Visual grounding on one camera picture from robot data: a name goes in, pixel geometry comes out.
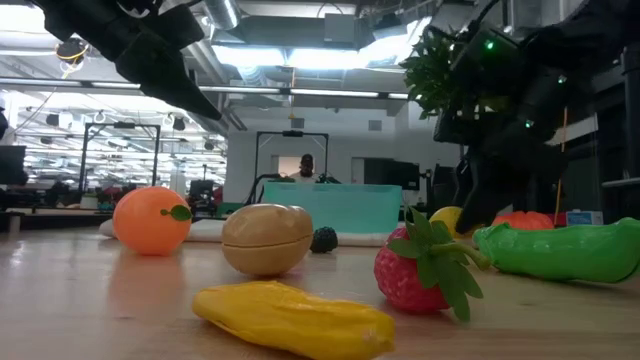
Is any green pea pod toy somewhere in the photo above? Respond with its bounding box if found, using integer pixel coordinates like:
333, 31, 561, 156
471, 216, 640, 285

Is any yellow cable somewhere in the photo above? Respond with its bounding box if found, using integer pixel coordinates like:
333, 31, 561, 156
553, 107, 569, 224

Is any hanging black cable reel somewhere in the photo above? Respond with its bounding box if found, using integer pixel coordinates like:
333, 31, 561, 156
54, 37, 91, 66

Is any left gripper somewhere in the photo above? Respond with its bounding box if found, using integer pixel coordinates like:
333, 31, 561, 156
74, 0, 224, 121

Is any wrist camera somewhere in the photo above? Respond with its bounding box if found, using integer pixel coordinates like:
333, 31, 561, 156
433, 99, 494, 147
149, 2, 206, 51

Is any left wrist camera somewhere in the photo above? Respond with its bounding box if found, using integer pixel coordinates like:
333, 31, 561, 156
149, 2, 206, 51

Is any black monitor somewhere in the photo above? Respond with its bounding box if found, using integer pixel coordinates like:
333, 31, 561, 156
363, 158, 421, 191
0, 144, 27, 186

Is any black blackberry toy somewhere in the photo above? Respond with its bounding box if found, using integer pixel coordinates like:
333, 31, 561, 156
309, 226, 340, 254

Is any person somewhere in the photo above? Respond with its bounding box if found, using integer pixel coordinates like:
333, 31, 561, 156
288, 153, 322, 184

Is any potted green plant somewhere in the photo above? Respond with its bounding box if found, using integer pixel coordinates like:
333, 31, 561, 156
399, 27, 496, 216

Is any red strawberry with leafy stem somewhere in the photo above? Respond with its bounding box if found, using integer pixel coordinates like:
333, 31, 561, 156
373, 205, 493, 324

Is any black aluminium table frame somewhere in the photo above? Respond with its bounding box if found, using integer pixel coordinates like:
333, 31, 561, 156
0, 208, 116, 234

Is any tan potato toy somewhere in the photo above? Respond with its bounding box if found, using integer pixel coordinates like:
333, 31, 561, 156
221, 203, 315, 277

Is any orange toy with green leaf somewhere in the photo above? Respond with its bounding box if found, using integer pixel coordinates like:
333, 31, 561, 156
112, 185, 194, 257

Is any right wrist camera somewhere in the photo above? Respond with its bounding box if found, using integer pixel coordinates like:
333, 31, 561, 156
433, 99, 494, 147

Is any orange segmented tangerine toy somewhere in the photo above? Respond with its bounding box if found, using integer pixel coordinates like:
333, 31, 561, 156
491, 210, 555, 232

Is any white plaid cloth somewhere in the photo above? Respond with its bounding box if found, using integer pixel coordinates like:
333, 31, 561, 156
98, 218, 401, 248

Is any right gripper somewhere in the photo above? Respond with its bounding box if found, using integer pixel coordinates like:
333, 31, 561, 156
451, 64, 571, 236

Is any yellow banana toy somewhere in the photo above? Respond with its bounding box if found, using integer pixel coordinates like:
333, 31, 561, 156
192, 280, 396, 360

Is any blue and white box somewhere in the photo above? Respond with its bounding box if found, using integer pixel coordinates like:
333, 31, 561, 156
565, 210, 605, 227

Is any teal translucent tupperware container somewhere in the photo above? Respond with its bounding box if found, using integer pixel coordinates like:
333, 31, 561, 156
263, 180, 404, 235

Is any black background rig frame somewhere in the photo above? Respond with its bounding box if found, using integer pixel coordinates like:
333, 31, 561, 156
254, 130, 330, 204
78, 122, 161, 194

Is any yellow lemon toy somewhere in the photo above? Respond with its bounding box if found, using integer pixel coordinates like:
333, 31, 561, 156
428, 205, 476, 240

